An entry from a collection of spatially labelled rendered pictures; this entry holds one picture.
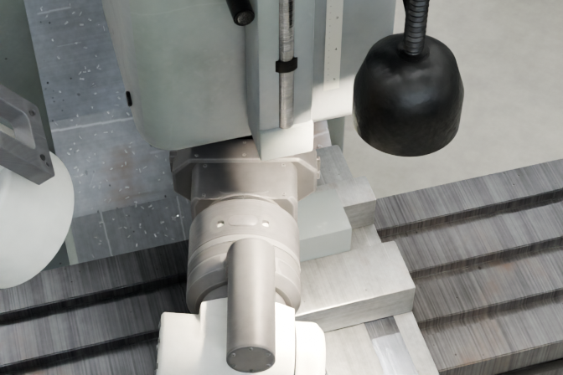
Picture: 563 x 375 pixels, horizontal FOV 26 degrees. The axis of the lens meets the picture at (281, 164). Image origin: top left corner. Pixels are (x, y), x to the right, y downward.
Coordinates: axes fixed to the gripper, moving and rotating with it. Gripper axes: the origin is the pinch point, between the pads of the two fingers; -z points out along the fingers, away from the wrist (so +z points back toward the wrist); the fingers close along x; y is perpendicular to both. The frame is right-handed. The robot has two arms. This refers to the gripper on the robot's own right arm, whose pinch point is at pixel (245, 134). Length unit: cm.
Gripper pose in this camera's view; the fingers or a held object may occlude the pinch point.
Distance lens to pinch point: 105.1
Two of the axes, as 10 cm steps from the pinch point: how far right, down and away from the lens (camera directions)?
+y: 0.0, 6.7, 7.4
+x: -10.0, 0.1, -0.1
